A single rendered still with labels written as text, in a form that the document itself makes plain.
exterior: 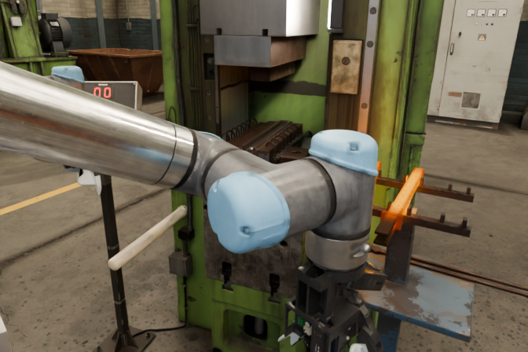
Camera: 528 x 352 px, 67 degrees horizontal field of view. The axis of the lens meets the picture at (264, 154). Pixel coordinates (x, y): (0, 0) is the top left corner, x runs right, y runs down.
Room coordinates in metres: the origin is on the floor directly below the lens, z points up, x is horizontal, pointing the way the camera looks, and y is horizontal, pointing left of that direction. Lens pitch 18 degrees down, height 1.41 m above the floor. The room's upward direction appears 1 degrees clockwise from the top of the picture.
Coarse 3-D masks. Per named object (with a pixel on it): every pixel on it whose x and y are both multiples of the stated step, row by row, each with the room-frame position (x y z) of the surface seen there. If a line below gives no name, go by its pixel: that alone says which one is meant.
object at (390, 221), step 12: (420, 168) 1.12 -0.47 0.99; (408, 180) 1.03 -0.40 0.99; (408, 192) 0.94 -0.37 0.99; (396, 204) 0.87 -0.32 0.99; (408, 204) 0.91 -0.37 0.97; (384, 216) 0.80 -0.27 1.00; (396, 216) 0.80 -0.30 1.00; (384, 228) 0.74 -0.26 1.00; (396, 228) 0.80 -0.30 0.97; (384, 240) 0.73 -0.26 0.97
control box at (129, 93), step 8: (88, 88) 1.41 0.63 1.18; (104, 88) 1.41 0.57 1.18; (112, 88) 1.41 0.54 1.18; (120, 88) 1.42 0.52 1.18; (128, 88) 1.42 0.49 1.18; (136, 88) 1.42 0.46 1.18; (112, 96) 1.40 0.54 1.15; (120, 96) 1.40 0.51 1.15; (128, 96) 1.40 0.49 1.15; (136, 96) 1.41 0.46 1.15; (128, 104) 1.39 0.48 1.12; (136, 104) 1.39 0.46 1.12; (40, 160) 1.31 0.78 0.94
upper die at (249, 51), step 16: (224, 48) 1.34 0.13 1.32; (240, 48) 1.32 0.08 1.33; (256, 48) 1.30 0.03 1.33; (272, 48) 1.29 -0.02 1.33; (288, 48) 1.45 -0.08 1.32; (304, 48) 1.65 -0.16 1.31; (224, 64) 1.34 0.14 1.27; (240, 64) 1.32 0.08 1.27; (256, 64) 1.30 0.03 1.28; (272, 64) 1.29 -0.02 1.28
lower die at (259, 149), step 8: (280, 120) 1.69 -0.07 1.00; (288, 120) 1.69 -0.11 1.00; (256, 128) 1.63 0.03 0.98; (264, 128) 1.59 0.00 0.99; (280, 128) 1.55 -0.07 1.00; (288, 128) 1.59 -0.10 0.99; (296, 128) 1.59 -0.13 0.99; (240, 136) 1.50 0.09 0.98; (248, 136) 1.47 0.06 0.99; (256, 136) 1.43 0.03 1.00; (272, 136) 1.45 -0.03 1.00; (288, 136) 1.48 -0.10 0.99; (232, 144) 1.36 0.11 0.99; (240, 144) 1.36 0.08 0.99; (264, 144) 1.36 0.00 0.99; (272, 144) 1.36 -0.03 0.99; (280, 144) 1.39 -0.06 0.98; (256, 152) 1.30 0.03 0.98; (264, 152) 1.29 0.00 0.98; (272, 152) 1.31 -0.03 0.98
